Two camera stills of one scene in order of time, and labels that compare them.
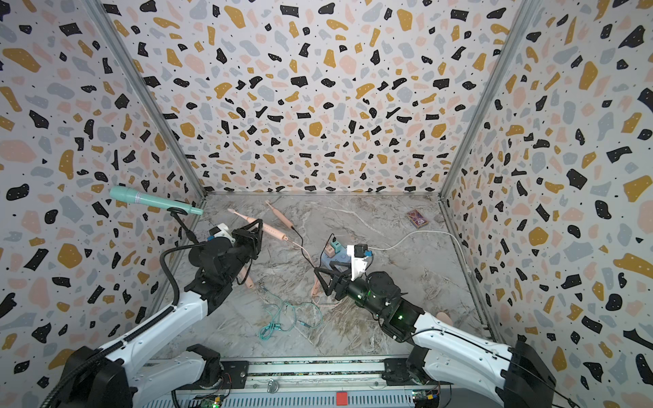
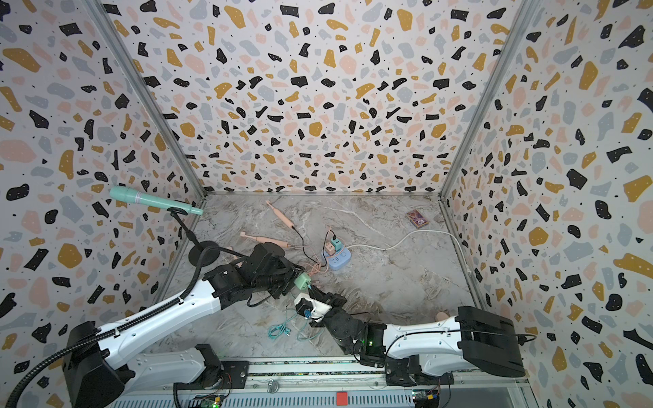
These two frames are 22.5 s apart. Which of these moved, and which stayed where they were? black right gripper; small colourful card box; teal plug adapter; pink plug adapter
Moved: black right gripper
Stayed: small colourful card box; pink plug adapter; teal plug adapter
